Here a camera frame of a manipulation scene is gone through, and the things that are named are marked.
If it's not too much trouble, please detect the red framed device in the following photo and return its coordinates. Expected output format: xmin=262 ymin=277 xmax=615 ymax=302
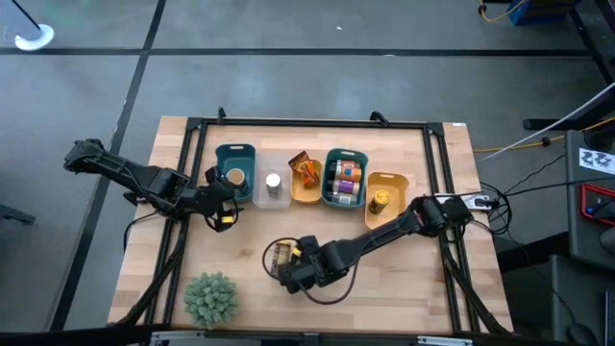
xmin=579 ymin=182 xmax=615 ymax=228

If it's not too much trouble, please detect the yellow looped cable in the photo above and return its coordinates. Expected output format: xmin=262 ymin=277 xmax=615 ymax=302
xmin=478 ymin=0 xmax=529 ymax=23

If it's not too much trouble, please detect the dark teal plastic bin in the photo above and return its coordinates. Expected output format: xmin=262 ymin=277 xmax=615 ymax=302
xmin=214 ymin=142 xmax=258 ymax=204

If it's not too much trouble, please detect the silver-lid square spice jar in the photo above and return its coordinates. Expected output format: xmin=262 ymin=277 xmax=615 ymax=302
xmin=265 ymin=172 xmax=283 ymax=198

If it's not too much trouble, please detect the white round stand base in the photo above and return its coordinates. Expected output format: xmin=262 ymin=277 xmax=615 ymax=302
xmin=13 ymin=23 xmax=55 ymax=52

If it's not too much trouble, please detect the clear plastic bin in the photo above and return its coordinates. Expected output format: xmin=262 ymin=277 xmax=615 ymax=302
xmin=253 ymin=153 xmax=294 ymax=210

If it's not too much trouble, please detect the large yellow plastic bin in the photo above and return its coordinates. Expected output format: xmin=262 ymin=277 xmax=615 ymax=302
xmin=363 ymin=171 xmax=412 ymax=231

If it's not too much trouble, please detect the artificial green plant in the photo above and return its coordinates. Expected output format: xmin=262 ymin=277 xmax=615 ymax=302
xmin=184 ymin=271 xmax=240 ymax=330

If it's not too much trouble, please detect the small yellow plastic bin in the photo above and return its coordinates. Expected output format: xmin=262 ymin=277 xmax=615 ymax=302
xmin=290 ymin=158 xmax=324 ymax=205

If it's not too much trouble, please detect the blue box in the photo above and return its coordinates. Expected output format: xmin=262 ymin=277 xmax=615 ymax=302
xmin=506 ymin=0 xmax=578 ymax=26

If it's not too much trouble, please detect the yellow-lid brown spice jar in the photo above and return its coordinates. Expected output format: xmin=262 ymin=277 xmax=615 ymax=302
xmin=270 ymin=239 xmax=295 ymax=276

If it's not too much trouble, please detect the white printed sticker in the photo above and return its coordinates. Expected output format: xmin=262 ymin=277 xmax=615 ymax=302
xmin=578 ymin=147 xmax=615 ymax=176

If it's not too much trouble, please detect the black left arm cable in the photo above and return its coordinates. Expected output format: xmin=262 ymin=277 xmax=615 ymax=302
xmin=122 ymin=210 xmax=167 ymax=254

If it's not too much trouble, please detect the thin black floor cable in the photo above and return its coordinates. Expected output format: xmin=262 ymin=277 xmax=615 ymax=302
xmin=504 ymin=152 xmax=615 ymax=196

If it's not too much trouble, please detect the grey floor bracket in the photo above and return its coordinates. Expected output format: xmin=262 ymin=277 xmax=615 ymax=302
xmin=0 ymin=204 xmax=37 ymax=226

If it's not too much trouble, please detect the yellow floor cable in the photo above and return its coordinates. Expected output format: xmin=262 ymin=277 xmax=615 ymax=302
xmin=473 ymin=114 xmax=615 ymax=154

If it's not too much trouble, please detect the white floor cable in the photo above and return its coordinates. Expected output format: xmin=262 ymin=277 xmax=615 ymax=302
xmin=478 ymin=81 xmax=615 ymax=163

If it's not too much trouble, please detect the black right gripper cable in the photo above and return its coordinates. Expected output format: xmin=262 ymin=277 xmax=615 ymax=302
xmin=261 ymin=236 xmax=359 ymax=306

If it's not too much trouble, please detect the black floor bar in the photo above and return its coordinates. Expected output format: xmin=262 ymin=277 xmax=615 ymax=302
xmin=523 ymin=93 xmax=615 ymax=132

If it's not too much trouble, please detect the dark-lid jar orange label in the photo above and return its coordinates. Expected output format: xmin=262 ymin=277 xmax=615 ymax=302
xmin=330 ymin=160 xmax=363 ymax=183

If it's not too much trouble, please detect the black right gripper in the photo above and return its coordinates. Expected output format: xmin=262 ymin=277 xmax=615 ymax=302
xmin=277 ymin=235 xmax=321 ymax=295

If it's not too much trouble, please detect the black cabinet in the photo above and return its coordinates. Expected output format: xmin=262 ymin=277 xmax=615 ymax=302
xmin=564 ymin=129 xmax=615 ymax=270

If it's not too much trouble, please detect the black table frame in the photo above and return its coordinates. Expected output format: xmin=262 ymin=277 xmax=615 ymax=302
xmin=112 ymin=106 xmax=514 ymax=337

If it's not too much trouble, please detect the yellow-lid dark spice jar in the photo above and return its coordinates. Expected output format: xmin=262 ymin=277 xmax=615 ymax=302
xmin=367 ymin=188 xmax=392 ymax=216

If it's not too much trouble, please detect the black computer mouse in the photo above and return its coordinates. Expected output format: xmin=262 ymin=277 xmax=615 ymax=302
xmin=566 ymin=324 xmax=600 ymax=346

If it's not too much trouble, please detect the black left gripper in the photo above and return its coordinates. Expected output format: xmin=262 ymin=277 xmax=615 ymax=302
xmin=189 ymin=165 xmax=240 ymax=234

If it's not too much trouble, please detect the white power strip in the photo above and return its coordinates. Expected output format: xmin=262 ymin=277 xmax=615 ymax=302
xmin=431 ymin=191 xmax=492 ymax=210

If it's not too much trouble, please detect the dark-lid jar purple label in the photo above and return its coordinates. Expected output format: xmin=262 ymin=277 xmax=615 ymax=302
xmin=331 ymin=180 xmax=361 ymax=195

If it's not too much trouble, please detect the black camera rail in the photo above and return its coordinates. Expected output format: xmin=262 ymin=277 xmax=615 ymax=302
xmin=0 ymin=326 xmax=615 ymax=346

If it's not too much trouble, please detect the brown orange spice packet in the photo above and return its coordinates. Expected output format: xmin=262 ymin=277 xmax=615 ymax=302
xmin=287 ymin=150 xmax=321 ymax=189

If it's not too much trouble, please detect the thin black stand pole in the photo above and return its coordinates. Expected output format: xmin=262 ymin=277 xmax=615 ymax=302
xmin=12 ymin=0 xmax=42 ymax=30

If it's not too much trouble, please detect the tan-lid round glass jar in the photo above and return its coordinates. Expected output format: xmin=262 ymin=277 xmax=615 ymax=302
xmin=225 ymin=167 xmax=249 ymax=193

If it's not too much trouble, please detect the green plastic bin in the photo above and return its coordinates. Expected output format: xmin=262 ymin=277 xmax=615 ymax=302
xmin=320 ymin=147 xmax=370 ymax=210

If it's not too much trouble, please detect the black slanted beam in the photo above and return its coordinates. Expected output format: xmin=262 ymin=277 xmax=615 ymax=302
xmin=569 ymin=0 xmax=615 ymax=87

